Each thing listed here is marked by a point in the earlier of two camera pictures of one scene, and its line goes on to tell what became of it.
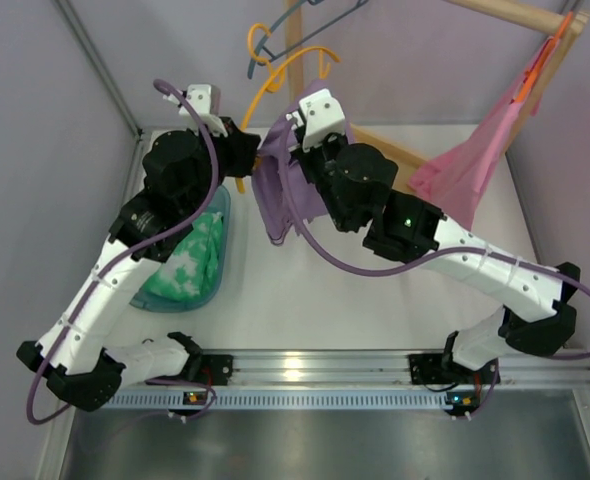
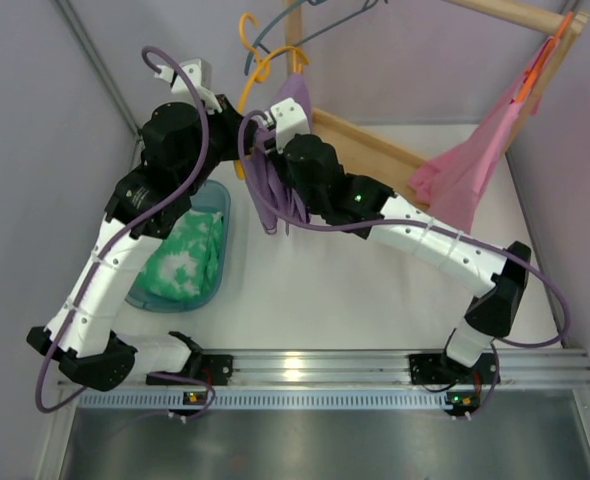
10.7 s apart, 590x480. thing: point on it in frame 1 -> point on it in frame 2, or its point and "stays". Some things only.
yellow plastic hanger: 325,54 -> 260,72
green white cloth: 191,268 stays
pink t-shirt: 456,178 stays
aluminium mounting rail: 363,370 stays
